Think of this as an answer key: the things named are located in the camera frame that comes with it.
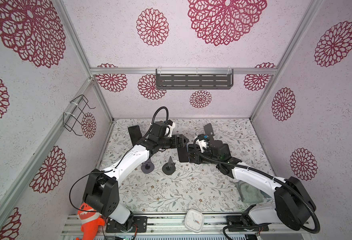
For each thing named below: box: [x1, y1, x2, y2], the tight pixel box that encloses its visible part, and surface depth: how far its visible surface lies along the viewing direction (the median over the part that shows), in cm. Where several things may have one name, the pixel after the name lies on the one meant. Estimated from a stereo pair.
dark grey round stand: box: [162, 156, 176, 175], surface depth 93 cm
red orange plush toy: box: [76, 202, 105, 240], surface depth 70 cm
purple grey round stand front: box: [141, 158, 155, 174], surface depth 94 cm
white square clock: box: [184, 209, 205, 233], surface depth 74 cm
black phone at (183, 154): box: [177, 146, 189, 163], surface depth 82 cm
